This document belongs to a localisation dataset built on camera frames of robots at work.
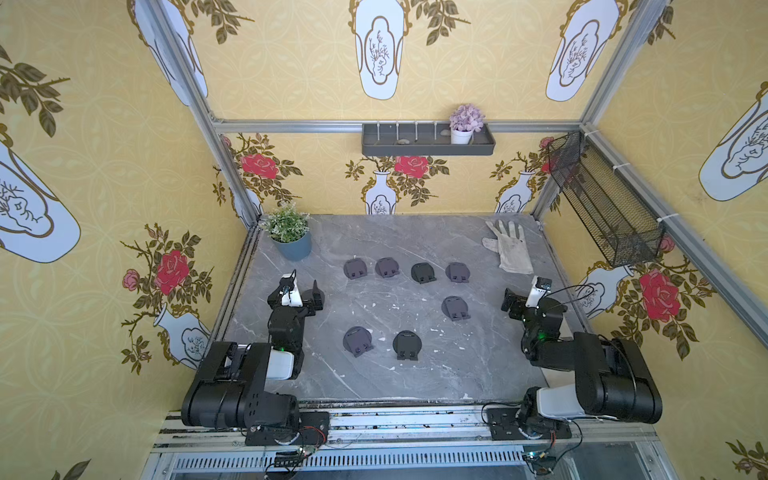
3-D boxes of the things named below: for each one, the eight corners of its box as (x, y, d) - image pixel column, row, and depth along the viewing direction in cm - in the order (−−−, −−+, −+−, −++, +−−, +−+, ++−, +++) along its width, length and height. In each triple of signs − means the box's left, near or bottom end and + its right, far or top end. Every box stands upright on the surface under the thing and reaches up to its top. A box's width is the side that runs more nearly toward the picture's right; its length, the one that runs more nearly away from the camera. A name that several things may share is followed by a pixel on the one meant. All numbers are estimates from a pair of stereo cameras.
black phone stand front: (392, 360, 87) (392, 357, 85) (392, 333, 92) (392, 330, 90) (421, 360, 87) (422, 357, 85) (419, 333, 92) (420, 330, 90)
